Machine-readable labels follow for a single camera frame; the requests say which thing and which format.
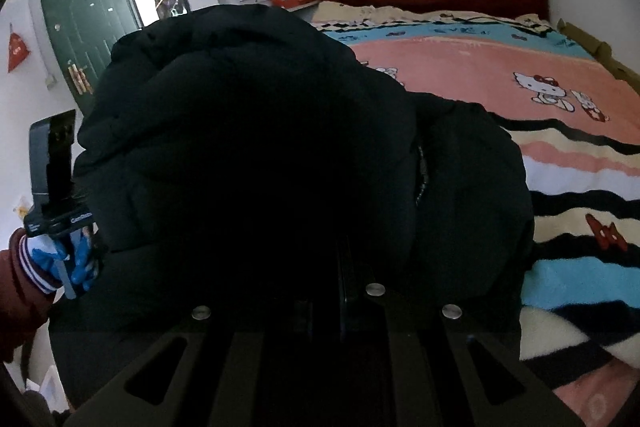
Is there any dark green door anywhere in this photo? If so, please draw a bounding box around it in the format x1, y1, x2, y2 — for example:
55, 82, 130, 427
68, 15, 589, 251
39, 0, 144, 115

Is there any person's left hand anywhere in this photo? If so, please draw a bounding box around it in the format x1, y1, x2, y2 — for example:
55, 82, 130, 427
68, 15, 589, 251
29, 227, 104, 301

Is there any pink cartoon cat printed blanket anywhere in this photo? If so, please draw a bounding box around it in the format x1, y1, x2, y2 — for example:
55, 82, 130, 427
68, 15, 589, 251
307, 1, 640, 427

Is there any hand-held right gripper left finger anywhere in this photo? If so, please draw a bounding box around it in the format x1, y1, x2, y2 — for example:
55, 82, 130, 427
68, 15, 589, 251
64, 302, 326, 427

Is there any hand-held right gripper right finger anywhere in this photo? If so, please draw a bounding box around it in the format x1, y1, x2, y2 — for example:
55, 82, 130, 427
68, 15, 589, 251
336, 237, 585, 427

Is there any black hooded puffer jacket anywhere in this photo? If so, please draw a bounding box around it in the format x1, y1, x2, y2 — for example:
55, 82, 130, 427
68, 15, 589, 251
50, 4, 537, 410

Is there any red wall ornament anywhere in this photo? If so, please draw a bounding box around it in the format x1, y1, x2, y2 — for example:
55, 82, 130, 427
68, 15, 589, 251
7, 32, 32, 74

